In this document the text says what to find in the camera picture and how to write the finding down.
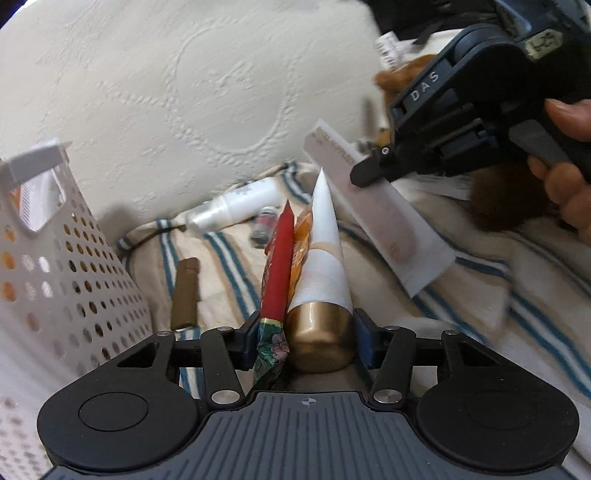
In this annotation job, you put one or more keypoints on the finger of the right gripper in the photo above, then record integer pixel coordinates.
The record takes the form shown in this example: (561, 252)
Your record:
(381, 164)

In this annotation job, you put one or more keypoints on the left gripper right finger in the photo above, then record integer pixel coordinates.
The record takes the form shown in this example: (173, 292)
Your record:
(384, 360)

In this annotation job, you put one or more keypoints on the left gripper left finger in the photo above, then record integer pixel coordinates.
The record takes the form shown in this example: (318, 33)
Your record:
(224, 351)

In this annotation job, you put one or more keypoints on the red floral sachet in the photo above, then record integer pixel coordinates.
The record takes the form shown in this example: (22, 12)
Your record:
(271, 346)

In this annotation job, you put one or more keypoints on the white tube gold cap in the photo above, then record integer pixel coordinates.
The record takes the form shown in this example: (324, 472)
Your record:
(319, 326)

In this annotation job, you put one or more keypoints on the orange sauce packet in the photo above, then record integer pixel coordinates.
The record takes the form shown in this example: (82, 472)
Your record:
(302, 240)

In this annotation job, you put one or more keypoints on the person right hand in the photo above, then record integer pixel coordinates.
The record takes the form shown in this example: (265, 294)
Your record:
(564, 176)

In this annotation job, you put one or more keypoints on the brown lipstick tube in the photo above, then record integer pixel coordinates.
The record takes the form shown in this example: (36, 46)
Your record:
(185, 294)

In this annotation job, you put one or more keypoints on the brown plush dog toy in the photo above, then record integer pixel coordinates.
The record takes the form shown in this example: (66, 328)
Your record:
(498, 198)

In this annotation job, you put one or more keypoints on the black backpack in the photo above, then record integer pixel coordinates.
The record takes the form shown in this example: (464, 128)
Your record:
(521, 20)

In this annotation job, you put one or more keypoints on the small red capped vial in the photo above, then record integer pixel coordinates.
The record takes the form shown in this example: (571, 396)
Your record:
(263, 226)

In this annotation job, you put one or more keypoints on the white spray bottle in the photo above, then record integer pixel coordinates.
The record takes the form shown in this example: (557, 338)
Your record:
(233, 207)

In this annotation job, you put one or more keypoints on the striped bed sheet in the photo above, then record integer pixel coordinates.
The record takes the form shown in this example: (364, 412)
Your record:
(525, 293)

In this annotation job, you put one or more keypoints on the white perforated plastic basket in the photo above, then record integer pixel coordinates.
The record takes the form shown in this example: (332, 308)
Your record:
(67, 303)

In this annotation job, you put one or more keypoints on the large cream pillow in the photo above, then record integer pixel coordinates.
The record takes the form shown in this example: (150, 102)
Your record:
(164, 102)

